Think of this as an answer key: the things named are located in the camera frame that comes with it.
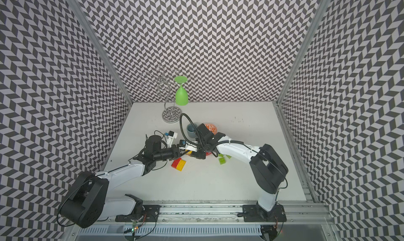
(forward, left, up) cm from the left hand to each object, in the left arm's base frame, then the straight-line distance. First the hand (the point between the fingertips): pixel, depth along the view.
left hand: (189, 152), depth 82 cm
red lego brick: (-10, -10, +18) cm, 23 cm away
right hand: (+2, -2, -3) cm, 4 cm away
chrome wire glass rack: (+25, +14, +1) cm, 28 cm away
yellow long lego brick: (-3, +5, -9) cm, 11 cm away
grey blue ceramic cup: (+18, +2, -7) cm, 20 cm away
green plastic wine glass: (+31, +6, +10) cm, 33 cm away
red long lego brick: (-2, +9, -8) cm, 12 cm away
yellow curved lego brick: (-2, -1, +4) cm, 5 cm away
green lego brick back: (-10, -15, +16) cm, 24 cm away
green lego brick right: (+2, -22, -11) cm, 24 cm away
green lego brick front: (0, -18, -10) cm, 20 cm away
